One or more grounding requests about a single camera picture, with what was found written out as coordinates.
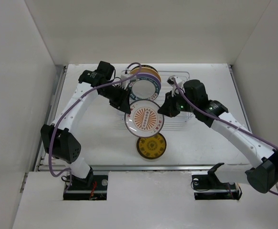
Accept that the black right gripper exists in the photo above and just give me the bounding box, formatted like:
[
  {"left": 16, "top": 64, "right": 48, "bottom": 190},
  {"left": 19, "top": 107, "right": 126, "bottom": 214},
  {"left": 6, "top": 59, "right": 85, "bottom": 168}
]
[{"left": 157, "top": 89, "right": 196, "bottom": 117}]

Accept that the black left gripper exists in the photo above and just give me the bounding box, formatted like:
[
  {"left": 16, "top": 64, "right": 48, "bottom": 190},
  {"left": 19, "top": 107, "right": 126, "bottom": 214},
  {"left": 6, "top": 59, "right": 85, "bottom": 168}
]
[{"left": 100, "top": 84, "right": 132, "bottom": 115}]

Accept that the green rimmed white plate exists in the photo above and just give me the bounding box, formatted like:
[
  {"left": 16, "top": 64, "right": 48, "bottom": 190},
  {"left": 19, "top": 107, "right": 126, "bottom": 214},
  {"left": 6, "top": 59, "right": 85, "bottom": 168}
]
[{"left": 128, "top": 77, "right": 161, "bottom": 101}]

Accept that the white orange sunburst plate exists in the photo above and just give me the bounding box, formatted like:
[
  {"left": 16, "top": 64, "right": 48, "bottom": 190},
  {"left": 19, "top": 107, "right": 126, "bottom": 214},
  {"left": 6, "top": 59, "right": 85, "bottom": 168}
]
[{"left": 124, "top": 99, "right": 165, "bottom": 138}]

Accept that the purple plate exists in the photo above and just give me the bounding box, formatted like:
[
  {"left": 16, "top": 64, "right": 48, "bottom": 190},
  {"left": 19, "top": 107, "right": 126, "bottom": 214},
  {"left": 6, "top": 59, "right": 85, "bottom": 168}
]
[{"left": 151, "top": 73, "right": 161, "bottom": 84}]

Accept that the tan plate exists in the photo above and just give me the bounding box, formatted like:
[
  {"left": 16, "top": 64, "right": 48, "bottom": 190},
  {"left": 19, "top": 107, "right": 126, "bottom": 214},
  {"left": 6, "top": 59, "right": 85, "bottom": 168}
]
[{"left": 130, "top": 67, "right": 158, "bottom": 75}]

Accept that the yellow patterned plate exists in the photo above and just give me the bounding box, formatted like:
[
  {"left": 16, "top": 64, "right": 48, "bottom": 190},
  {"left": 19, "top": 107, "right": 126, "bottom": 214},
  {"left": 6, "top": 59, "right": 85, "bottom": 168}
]
[{"left": 136, "top": 133, "right": 167, "bottom": 160}]

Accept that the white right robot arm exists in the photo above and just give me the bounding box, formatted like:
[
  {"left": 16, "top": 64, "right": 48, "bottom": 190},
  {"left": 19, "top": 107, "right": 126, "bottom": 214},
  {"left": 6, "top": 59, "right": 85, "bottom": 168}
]
[{"left": 158, "top": 76, "right": 278, "bottom": 194}]

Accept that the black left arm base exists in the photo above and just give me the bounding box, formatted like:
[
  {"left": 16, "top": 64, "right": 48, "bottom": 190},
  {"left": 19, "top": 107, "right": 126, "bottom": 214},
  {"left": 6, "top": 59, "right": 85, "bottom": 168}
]
[{"left": 62, "top": 175, "right": 108, "bottom": 201}]

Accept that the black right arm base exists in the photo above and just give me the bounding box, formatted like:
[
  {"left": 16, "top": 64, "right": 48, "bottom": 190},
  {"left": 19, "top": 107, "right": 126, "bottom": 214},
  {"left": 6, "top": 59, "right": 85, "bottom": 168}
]
[{"left": 191, "top": 174, "right": 243, "bottom": 201}]

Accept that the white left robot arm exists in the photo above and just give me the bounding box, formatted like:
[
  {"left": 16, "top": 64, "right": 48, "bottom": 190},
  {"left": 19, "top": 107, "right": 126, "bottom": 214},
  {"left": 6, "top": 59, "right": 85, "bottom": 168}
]
[{"left": 41, "top": 61, "right": 136, "bottom": 189}]

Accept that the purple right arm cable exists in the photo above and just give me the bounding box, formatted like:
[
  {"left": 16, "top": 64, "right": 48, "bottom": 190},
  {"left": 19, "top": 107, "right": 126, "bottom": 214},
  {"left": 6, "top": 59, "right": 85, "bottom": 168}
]
[{"left": 173, "top": 78, "right": 278, "bottom": 198}]

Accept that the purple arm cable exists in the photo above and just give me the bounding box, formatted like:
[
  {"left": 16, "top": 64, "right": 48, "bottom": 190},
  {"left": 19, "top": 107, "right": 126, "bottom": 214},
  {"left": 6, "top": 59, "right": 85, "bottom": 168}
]
[
  {"left": 48, "top": 62, "right": 143, "bottom": 198},
  {"left": 173, "top": 78, "right": 278, "bottom": 198}
]

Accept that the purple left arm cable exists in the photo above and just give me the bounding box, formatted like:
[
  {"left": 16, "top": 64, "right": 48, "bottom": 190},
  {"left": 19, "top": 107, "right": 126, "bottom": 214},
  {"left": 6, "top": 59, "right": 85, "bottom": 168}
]
[{"left": 48, "top": 62, "right": 143, "bottom": 198}]

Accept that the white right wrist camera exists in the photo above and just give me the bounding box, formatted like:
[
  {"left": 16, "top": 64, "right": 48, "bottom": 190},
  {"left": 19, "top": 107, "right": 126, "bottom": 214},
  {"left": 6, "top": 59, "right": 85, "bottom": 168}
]
[{"left": 167, "top": 75, "right": 184, "bottom": 97}]

